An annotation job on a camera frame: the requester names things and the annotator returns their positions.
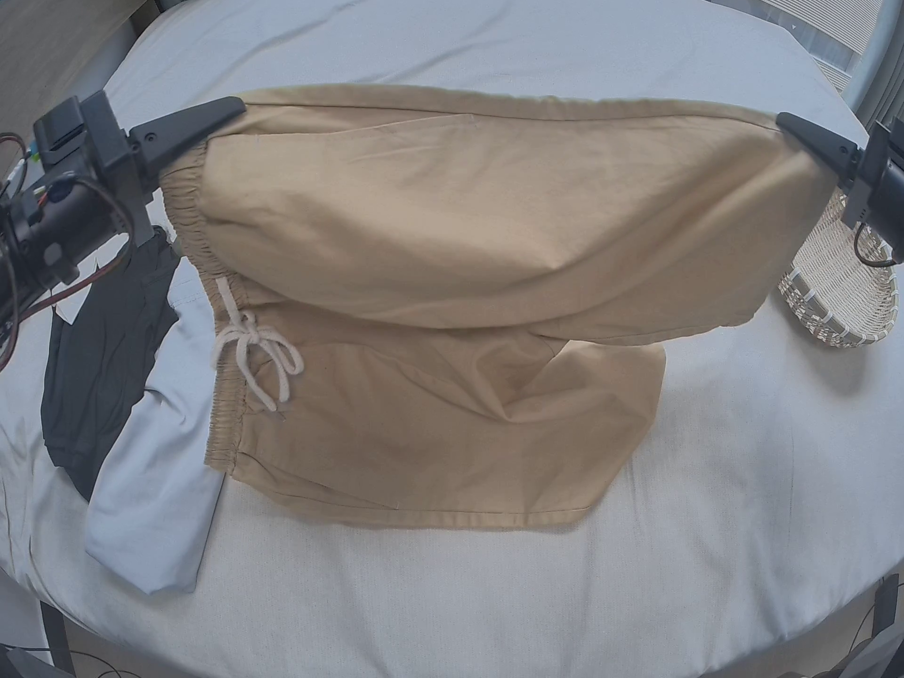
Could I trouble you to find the tan shorts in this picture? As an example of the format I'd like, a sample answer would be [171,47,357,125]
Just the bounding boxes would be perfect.
[161,83,845,529]

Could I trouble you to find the round woven basket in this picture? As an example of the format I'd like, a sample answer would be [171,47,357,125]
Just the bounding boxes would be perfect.
[777,186,895,349]

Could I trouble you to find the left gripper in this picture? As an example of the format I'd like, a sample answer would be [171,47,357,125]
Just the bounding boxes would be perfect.
[14,89,246,288]

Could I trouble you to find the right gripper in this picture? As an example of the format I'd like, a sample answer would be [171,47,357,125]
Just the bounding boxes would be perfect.
[775,112,904,233]

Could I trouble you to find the bed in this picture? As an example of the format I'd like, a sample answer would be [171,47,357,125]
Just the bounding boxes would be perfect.
[0,0,904,678]

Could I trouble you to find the black garment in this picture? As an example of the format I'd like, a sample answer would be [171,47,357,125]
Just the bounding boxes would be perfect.
[40,226,182,504]

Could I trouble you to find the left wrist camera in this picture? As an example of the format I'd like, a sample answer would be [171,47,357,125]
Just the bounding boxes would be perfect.
[33,96,89,164]

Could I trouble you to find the pale blue garment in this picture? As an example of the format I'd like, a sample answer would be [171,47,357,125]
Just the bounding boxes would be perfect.
[85,255,228,596]

